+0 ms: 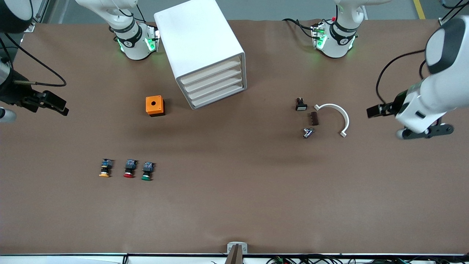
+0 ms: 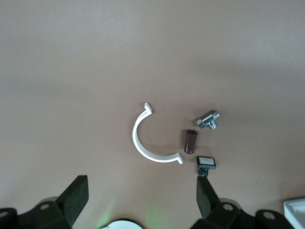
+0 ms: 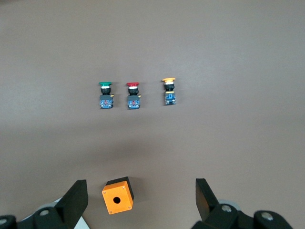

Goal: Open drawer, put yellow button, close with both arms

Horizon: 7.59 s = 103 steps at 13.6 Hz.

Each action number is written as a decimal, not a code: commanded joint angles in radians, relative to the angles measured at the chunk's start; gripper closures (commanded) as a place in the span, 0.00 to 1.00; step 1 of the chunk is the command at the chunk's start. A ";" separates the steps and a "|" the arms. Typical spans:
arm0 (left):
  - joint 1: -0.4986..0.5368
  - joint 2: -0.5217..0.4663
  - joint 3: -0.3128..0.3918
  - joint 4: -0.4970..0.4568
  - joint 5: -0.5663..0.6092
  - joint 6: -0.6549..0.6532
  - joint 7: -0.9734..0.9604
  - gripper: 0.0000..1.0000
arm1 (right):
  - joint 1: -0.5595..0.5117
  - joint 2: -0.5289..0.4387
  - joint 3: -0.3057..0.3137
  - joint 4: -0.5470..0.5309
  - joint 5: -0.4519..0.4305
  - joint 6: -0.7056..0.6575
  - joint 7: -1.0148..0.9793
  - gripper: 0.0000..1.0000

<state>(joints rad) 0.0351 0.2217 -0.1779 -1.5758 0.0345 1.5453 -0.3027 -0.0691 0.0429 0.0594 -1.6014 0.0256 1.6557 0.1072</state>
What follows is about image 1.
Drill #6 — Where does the black arm base cable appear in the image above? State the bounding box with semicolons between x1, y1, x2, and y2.
282;18;318;40

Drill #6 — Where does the white curved plastic clamp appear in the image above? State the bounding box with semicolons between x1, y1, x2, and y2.
314;103;350;138

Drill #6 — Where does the aluminium corner bracket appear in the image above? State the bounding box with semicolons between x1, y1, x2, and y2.
438;0;469;27

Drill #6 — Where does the grey table edge bracket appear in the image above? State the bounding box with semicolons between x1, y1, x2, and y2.
226;242;248;254

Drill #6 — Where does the aluminium frame post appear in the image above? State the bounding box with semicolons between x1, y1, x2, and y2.
22;0;50;33

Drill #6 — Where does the yellow push button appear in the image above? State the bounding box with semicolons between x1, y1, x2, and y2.
99;158;114;178

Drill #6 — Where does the brown angled bar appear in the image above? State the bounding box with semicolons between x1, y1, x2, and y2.
224;245;243;264

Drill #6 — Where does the red push button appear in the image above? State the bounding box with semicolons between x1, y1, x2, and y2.
123;159;138;179

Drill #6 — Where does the orange button box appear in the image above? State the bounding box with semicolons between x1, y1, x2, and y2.
145;95;166;117

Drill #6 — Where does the green push button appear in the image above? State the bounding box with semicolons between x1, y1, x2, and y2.
141;161;156;181

